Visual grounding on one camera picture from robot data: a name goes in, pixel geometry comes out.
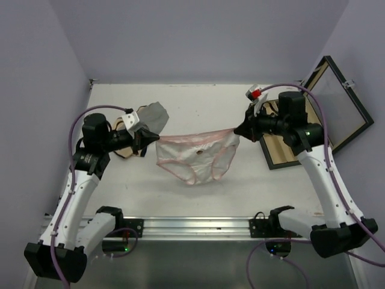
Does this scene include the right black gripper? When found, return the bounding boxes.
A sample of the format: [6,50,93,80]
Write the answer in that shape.
[235,101,288,141]

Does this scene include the white pink-trimmed underwear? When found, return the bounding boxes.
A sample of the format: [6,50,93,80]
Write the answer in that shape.
[155,128,240,185]

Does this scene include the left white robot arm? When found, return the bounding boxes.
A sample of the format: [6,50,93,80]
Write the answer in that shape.
[24,111,159,288]

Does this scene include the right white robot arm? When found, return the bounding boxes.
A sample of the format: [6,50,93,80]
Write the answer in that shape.
[234,90,378,258]

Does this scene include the grey underwear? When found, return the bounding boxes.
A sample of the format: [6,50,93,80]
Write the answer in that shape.
[137,102,169,134]

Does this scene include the beige underwear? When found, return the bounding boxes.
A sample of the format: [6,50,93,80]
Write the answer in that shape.
[112,117,147,159]

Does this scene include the black wooden compartment box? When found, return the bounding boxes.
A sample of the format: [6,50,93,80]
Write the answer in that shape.
[260,55,374,170]

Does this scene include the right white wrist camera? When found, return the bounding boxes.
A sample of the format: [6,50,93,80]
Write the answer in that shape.
[245,84,268,117]

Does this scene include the aluminium mounting rail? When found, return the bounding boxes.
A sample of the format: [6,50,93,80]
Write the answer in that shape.
[38,215,331,241]

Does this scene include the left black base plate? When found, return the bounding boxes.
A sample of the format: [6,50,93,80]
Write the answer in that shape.
[106,218,144,238]

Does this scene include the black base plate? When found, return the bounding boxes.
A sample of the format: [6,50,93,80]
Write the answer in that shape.
[106,218,144,238]
[248,218,291,238]

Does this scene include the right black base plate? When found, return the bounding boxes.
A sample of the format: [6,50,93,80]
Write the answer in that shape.
[248,218,291,238]

